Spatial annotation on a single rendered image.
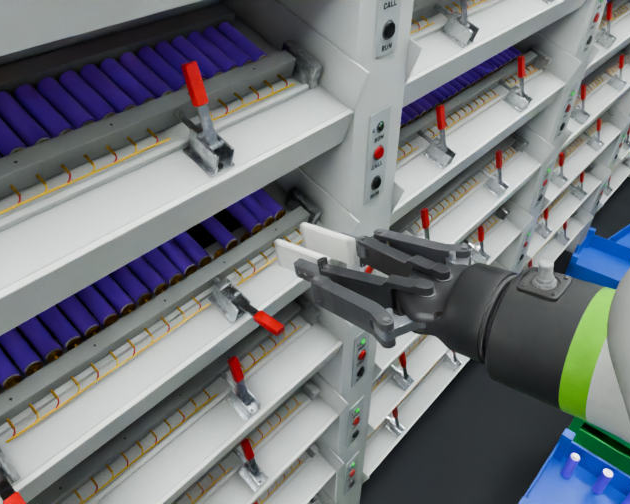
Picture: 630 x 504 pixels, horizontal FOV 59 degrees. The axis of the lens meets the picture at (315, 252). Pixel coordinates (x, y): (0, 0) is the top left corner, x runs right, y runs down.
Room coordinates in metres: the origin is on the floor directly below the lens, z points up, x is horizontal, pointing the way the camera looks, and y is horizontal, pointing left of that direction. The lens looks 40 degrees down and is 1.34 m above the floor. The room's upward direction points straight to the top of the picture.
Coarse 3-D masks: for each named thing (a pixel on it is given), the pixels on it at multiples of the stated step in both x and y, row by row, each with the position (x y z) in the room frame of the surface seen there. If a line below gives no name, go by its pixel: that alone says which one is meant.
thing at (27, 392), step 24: (288, 216) 0.56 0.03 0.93; (264, 240) 0.52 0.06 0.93; (288, 240) 0.54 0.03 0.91; (216, 264) 0.47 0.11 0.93; (240, 264) 0.49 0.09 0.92; (192, 288) 0.43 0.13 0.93; (144, 312) 0.40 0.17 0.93; (168, 312) 0.41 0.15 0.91; (96, 336) 0.36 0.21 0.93; (120, 336) 0.37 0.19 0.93; (72, 360) 0.33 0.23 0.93; (96, 360) 0.35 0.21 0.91; (24, 384) 0.31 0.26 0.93; (48, 384) 0.31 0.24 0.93; (0, 408) 0.28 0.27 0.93; (24, 408) 0.29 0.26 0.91
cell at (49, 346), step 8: (32, 320) 0.37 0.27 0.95; (24, 328) 0.36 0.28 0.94; (32, 328) 0.36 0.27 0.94; (40, 328) 0.36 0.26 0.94; (32, 336) 0.35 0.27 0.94; (40, 336) 0.35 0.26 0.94; (48, 336) 0.36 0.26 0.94; (32, 344) 0.35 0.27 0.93; (40, 344) 0.35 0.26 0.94; (48, 344) 0.35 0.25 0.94; (56, 344) 0.35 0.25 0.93; (40, 352) 0.34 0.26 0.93; (48, 352) 0.34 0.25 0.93
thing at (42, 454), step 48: (288, 192) 0.60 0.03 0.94; (240, 288) 0.47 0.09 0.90; (288, 288) 0.48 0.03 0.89; (192, 336) 0.40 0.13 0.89; (240, 336) 0.43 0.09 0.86; (96, 384) 0.33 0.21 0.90; (144, 384) 0.34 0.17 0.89; (48, 432) 0.28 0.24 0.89; (96, 432) 0.29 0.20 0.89; (48, 480) 0.25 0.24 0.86
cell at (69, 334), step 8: (48, 312) 0.38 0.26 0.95; (56, 312) 0.38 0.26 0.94; (48, 320) 0.37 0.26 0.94; (56, 320) 0.37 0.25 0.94; (64, 320) 0.38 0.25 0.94; (56, 328) 0.37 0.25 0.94; (64, 328) 0.37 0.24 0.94; (72, 328) 0.37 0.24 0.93; (56, 336) 0.36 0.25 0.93; (64, 336) 0.36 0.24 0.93; (72, 336) 0.36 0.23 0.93; (80, 336) 0.37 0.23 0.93; (64, 344) 0.35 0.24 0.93
